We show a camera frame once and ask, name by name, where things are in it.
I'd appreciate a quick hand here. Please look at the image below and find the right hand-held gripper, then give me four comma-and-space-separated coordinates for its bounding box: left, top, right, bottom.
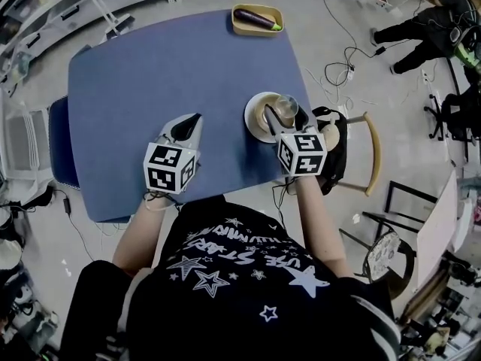
265, 104, 328, 178

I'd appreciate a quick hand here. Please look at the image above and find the black floor cable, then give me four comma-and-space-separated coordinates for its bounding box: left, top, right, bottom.
321, 0, 386, 89

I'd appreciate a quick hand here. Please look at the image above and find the beige bowl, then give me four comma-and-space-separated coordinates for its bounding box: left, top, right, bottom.
250, 93, 298, 133

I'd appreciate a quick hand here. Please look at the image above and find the white table with black legs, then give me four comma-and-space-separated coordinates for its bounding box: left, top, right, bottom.
385, 169, 474, 289

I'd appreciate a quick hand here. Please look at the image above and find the clear glass cup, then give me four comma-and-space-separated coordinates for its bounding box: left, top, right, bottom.
275, 93, 300, 120

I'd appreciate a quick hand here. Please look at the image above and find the wide white shelving unit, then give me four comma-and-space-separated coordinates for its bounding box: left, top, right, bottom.
0, 0, 177, 71

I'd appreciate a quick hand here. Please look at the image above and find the person's left forearm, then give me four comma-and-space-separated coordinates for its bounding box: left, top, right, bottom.
112, 196, 181, 278

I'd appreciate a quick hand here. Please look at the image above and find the blue tablecloth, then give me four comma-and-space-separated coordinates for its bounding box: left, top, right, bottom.
67, 9, 313, 224

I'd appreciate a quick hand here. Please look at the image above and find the wooden chair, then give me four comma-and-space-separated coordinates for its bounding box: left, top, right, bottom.
311, 107, 383, 198

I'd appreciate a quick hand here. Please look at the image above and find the patterned seat stool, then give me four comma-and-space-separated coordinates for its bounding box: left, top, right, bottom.
340, 211, 418, 302

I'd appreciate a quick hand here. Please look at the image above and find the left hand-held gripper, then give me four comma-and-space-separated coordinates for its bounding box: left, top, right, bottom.
143, 113, 204, 194

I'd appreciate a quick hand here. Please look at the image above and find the person's black star-print shirt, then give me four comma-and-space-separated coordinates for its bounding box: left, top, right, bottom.
59, 196, 401, 361

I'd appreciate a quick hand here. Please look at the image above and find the black office chair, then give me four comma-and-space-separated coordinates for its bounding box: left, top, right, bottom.
423, 84, 481, 153

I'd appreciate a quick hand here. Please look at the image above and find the black bag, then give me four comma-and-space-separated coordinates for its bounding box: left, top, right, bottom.
310, 106, 349, 197

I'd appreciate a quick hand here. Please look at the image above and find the beige round plate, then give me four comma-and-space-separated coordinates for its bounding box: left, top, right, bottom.
244, 91, 301, 144

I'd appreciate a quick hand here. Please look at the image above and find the white plastic basket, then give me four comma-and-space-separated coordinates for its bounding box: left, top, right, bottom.
3, 103, 56, 182

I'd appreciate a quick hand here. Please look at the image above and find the person's right forearm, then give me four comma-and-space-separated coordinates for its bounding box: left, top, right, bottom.
295, 174, 356, 280

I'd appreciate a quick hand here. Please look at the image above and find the yellow plastic tray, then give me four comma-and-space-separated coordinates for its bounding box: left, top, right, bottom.
231, 4, 285, 37

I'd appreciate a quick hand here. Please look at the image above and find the purple eggplant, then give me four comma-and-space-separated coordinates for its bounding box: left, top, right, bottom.
234, 8, 283, 31

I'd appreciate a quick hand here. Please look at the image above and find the blue chair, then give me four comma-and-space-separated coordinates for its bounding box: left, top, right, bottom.
48, 95, 80, 191

